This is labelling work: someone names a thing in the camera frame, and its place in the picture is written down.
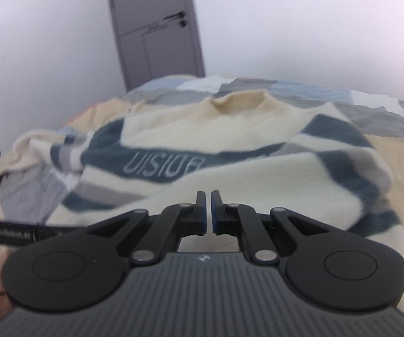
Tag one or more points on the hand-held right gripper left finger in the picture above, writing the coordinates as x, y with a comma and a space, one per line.
204, 214

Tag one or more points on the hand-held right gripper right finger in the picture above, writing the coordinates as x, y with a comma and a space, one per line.
214, 214

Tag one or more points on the cream sweater with blue-grey stripes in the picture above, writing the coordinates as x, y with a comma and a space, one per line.
258, 168

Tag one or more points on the grey door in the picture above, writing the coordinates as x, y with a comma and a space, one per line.
153, 59

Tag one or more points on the patchwork bed blanket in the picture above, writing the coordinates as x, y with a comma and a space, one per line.
398, 154

